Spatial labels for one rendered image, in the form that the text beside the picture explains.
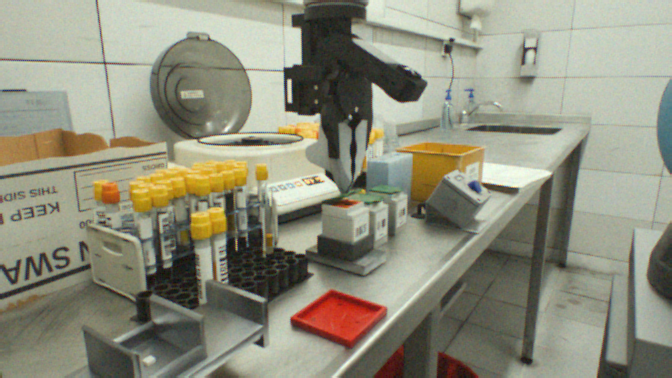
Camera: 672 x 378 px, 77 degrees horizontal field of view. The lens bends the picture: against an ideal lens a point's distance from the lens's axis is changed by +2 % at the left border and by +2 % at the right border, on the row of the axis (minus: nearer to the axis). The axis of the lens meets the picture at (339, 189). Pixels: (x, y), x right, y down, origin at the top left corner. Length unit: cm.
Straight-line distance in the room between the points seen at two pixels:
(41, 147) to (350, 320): 59
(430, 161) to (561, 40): 213
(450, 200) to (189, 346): 46
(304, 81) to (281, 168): 26
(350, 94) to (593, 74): 242
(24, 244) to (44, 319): 8
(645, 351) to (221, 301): 32
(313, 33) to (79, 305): 38
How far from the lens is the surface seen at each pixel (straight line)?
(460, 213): 68
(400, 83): 45
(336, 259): 52
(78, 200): 55
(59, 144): 84
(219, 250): 40
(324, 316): 43
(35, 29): 91
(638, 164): 287
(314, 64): 52
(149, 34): 101
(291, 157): 75
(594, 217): 293
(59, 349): 46
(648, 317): 43
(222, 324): 36
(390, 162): 69
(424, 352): 65
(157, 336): 36
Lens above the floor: 110
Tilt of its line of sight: 14 degrees down
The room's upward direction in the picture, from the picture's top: straight up
